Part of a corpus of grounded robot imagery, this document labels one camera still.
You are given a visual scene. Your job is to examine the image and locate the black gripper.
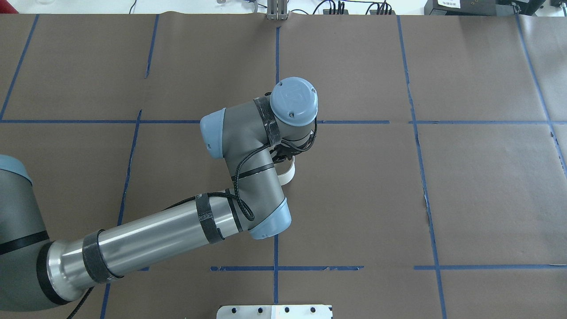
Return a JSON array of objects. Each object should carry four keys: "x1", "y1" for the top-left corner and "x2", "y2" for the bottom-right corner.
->
[{"x1": 271, "y1": 147, "x2": 295, "y2": 162}]

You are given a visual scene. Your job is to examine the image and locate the white smiley mug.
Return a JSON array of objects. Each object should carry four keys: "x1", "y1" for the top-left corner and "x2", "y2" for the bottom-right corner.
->
[{"x1": 275, "y1": 157, "x2": 295, "y2": 186}]

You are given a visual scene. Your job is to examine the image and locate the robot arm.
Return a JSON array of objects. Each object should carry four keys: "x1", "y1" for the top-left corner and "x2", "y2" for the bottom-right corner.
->
[{"x1": 0, "y1": 77, "x2": 318, "y2": 312}]

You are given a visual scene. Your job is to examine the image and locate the orange black usb hub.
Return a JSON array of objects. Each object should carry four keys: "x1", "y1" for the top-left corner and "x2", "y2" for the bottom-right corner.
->
[{"x1": 313, "y1": 0, "x2": 349, "y2": 16}]

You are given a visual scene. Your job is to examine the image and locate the black desktop box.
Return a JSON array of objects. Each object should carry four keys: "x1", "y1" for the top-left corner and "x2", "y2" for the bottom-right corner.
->
[{"x1": 423, "y1": 0, "x2": 545, "y2": 17}]

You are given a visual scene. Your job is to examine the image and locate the aluminium frame post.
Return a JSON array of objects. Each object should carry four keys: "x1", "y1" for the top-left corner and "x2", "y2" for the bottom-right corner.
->
[{"x1": 267, "y1": 0, "x2": 289, "y2": 21}]

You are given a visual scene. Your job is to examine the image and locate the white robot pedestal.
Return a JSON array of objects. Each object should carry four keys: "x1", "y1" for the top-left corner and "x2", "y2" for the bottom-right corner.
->
[{"x1": 216, "y1": 303, "x2": 334, "y2": 319}]

